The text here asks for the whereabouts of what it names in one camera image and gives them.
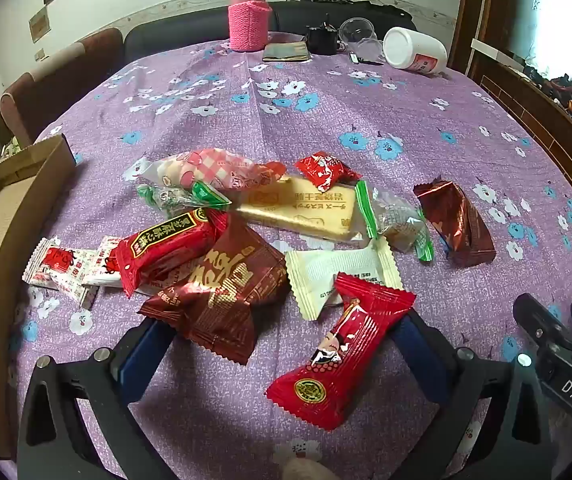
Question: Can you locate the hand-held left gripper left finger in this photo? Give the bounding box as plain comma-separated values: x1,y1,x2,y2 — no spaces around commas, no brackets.
16,317,178,480

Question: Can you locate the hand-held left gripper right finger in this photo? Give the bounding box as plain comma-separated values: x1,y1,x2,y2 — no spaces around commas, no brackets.
391,307,562,480

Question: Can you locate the red cartoon snack packet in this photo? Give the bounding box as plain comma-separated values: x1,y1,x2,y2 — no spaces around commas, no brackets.
266,272,417,432

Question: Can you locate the white red small packet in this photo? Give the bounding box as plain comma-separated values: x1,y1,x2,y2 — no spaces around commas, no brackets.
22,237,99,311
81,237,127,288

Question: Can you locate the green clear candy packet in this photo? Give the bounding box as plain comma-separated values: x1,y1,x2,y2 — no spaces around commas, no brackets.
136,180,233,218

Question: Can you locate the pink checkered snack packet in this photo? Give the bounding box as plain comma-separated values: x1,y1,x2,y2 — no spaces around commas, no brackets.
143,147,287,196

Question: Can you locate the dark red gold-print packet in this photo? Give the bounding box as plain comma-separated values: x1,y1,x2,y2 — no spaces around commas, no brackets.
137,217,288,366

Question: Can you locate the red packet with black label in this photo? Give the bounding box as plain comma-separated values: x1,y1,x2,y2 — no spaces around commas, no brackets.
113,209,229,299

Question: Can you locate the white snack packet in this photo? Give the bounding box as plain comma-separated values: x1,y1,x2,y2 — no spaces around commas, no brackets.
284,237,404,322

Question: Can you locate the brown foil snack packet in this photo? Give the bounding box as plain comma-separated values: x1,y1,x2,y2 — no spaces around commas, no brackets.
412,176,497,267

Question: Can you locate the clear packet with green edges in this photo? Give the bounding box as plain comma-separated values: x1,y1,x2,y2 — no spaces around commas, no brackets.
355,179,434,262

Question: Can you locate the yellow biscuit packet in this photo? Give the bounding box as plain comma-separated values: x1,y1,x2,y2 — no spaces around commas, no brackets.
236,175,367,243

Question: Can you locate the wooden cabinet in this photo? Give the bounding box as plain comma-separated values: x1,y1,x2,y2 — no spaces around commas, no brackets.
468,37,572,246

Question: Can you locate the small red candy packet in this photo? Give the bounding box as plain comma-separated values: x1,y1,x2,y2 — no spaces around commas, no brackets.
294,151,362,193

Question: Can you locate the pile of dark small items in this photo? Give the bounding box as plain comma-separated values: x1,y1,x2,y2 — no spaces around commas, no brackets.
523,62,572,131

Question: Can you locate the patterned cloth bundle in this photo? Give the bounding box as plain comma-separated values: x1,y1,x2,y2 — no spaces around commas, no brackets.
0,136,32,158

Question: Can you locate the purple floral tablecloth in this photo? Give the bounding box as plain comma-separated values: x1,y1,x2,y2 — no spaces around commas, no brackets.
8,30,572,480

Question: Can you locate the brown armchair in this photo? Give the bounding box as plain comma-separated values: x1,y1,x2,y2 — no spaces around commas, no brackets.
0,27,124,146

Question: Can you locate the white plastic jar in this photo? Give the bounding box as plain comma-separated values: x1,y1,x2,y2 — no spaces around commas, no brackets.
382,26,448,77

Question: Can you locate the black mug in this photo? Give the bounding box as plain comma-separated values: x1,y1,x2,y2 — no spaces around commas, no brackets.
306,22,348,56

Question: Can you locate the clear plastic cup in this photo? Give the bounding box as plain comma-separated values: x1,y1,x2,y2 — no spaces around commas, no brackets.
338,17,379,46

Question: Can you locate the small green notebook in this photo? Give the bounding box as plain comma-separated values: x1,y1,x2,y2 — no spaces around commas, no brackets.
262,42,313,64

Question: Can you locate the black sofa chair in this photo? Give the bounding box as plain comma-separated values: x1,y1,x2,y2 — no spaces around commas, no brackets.
123,0,417,63

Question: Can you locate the bottle with pink knit sleeve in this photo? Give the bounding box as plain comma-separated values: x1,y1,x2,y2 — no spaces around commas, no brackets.
228,0,273,53

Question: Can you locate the wooden door frame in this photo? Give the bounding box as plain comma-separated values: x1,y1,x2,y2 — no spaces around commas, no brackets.
448,0,497,76

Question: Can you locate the small wall plaque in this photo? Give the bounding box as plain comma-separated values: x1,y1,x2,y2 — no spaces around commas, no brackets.
28,12,49,43

